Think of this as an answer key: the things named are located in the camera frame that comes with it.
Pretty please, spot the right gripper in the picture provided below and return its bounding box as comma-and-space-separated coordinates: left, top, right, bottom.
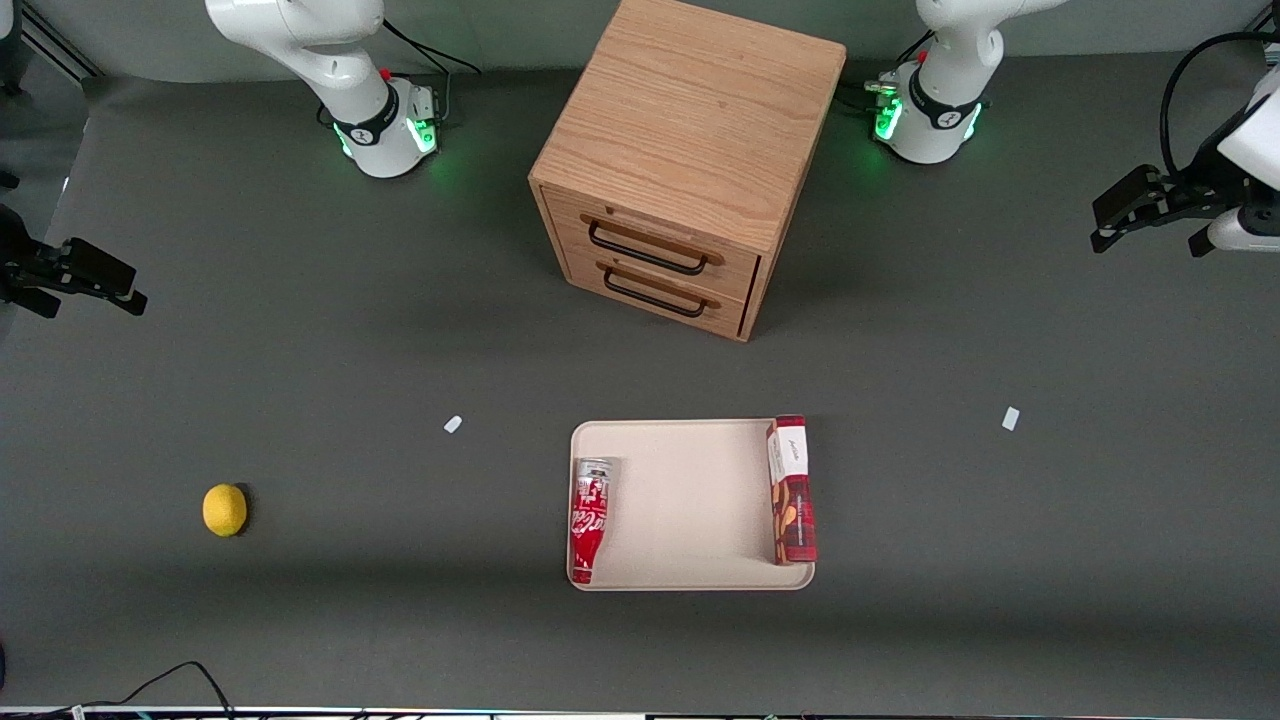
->
0, 205, 149, 320

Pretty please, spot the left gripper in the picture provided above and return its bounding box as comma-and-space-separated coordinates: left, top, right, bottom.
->
1090, 68, 1280, 259

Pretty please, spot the red cookie box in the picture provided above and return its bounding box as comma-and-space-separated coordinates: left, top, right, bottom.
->
765, 414, 819, 566

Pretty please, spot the beige plastic tray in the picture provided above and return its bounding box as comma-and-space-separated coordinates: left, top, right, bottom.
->
568, 418, 816, 592

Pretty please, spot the yellow lemon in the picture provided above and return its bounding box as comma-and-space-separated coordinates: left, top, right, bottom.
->
202, 483, 249, 538

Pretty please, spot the wooden drawer front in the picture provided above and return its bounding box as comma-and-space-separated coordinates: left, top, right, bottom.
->
562, 248, 752, 339
540, 186, 762, 302

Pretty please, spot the wooden drawer cabinet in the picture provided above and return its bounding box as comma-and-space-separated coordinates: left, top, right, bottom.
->
528, 0, 848, 344

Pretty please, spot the red cola can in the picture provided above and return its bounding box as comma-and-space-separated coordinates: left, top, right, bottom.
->
568, 457, 624, 586

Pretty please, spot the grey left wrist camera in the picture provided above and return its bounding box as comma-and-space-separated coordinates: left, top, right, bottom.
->
1207, 204, 1280, 254

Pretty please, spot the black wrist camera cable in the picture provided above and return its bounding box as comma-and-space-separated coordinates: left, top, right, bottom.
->
1159, 30, 1280, 183

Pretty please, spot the aluminium frame rail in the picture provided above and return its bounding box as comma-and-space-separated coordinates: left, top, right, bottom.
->
18, 0, 103, 83

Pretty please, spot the black table edge cable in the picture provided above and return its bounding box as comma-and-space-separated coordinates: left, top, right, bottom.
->
80, 661, 234, 718

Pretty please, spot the black arm base cable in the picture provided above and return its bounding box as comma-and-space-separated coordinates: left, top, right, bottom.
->
382, 18, 482, 77

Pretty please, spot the black drawer handle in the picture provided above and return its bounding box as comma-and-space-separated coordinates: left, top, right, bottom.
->
587, 220, 710, 277
602, 267, 708, 320

